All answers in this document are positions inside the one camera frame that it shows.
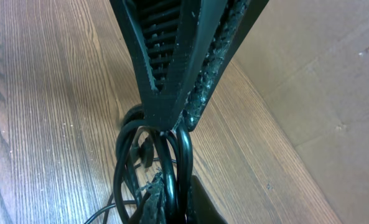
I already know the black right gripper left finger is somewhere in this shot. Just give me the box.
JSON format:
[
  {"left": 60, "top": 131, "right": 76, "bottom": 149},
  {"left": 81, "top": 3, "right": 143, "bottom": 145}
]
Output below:
[{"left": 129, "top": 169, "right": 167, "bottom": 224}]

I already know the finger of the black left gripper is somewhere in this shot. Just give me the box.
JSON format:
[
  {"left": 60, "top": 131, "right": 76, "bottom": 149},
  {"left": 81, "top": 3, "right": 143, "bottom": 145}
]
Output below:
[
  {"left": 110, "top": 0, "right": 227, "bottom": 131},
  {"left": 180, "top": 0, "right": 268, "bottom": 131}
]

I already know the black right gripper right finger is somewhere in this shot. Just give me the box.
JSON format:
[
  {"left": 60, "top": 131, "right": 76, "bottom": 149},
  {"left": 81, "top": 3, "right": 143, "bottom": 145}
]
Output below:
[{"left": 187, "top": 175, "right": 227, "bottom": 224}]

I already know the black usb cable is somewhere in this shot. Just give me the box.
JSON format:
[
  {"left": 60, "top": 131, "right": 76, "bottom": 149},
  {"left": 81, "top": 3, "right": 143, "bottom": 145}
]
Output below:
[{"left": 84, "top": 104, "right": 194, "bottom": 224}]

